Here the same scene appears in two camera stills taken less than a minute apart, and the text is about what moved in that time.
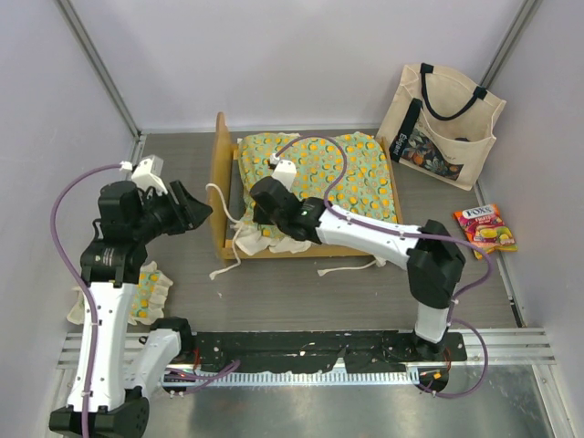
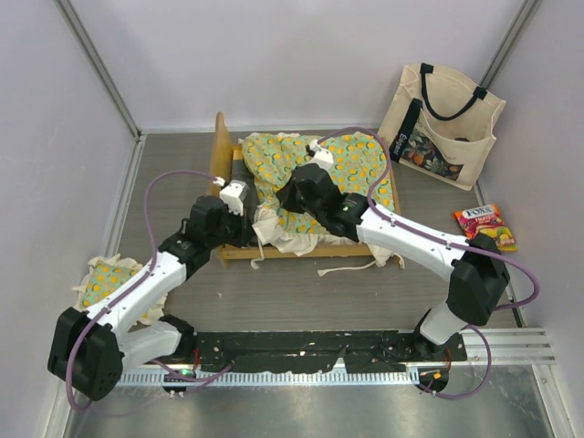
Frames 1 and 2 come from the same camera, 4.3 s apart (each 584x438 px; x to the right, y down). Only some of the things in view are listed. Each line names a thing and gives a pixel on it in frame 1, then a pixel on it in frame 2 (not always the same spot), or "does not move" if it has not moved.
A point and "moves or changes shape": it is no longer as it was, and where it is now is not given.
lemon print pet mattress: (349, 171) moves or changes shape
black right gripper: (260, 217) to (286, 197)
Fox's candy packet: (484, 227) does not move
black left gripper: (187, 213) to (245, 232)
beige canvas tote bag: (440, 125) does not move
